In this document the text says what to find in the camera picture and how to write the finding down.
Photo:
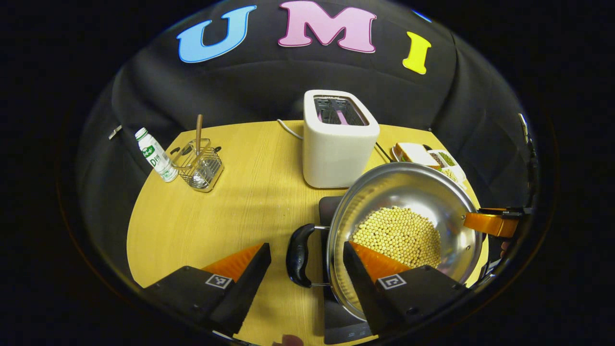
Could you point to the black induction cooktop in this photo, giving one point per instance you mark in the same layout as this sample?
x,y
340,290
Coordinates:
x,y
336,322

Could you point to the white tag clip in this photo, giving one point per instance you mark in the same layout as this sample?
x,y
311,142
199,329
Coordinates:
x,y
115,132

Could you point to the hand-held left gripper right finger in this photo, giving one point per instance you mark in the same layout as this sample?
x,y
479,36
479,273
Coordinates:
x,y
362,288

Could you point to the white drink bottle green label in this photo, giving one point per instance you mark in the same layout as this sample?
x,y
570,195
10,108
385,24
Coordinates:
x,y
156,156

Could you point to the stainless steel pot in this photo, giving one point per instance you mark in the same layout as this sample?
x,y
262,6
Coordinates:
x,y
408,187

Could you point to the white toaster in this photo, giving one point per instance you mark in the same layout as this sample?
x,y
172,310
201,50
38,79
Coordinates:
x,y
336,154

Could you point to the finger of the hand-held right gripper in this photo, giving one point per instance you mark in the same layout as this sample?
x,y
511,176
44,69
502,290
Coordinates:
x,y
490,224

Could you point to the pile of soybeans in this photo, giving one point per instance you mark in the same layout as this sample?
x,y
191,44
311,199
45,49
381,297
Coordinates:
x,y
399,235

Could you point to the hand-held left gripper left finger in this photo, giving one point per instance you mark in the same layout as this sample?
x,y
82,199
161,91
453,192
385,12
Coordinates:
x,y
240,298

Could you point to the white divided dish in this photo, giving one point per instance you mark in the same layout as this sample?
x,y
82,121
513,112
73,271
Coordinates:
x,y
449,166

